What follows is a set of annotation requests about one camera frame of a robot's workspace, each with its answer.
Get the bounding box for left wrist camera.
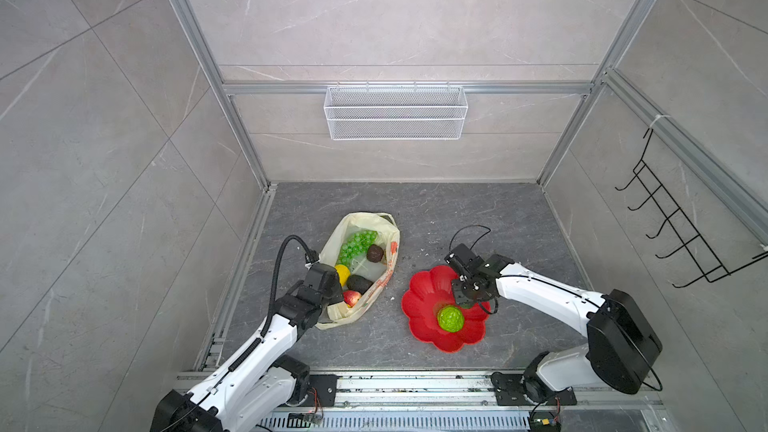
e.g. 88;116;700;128
305;250;319;266

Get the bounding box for red flower-shaped plate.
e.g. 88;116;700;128
401;265;490;353

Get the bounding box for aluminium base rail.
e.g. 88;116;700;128
255;369;675;431

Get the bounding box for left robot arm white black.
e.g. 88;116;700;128
150;262;343;431

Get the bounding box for cream plastic bag orange prints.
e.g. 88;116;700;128
316;212;401;330

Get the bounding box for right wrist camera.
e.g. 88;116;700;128
444;244;484;277

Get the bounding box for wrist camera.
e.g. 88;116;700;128
444;244;484;277
305;250;319;266

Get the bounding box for green fake grape bunch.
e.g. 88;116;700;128
337;229;378;268

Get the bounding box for light green bumpy fake fruit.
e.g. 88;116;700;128
436;305;465;333

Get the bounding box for black wire hook rack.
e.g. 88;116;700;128
614;127;767;290

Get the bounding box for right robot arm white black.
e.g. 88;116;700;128
445;244;663;404

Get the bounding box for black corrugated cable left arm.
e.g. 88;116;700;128
259;234;316;337

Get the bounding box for round dark brown fake fruit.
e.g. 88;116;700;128
366;244;386;263

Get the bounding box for white zip tie upper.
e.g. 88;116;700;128
648;114;671;130

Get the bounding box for yellow fake lemon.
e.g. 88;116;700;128
335;264;351;288

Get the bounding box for white wire mesh basket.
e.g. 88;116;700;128
323;85;469;141

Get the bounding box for red yellow fake apple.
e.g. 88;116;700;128
343;290;362;308

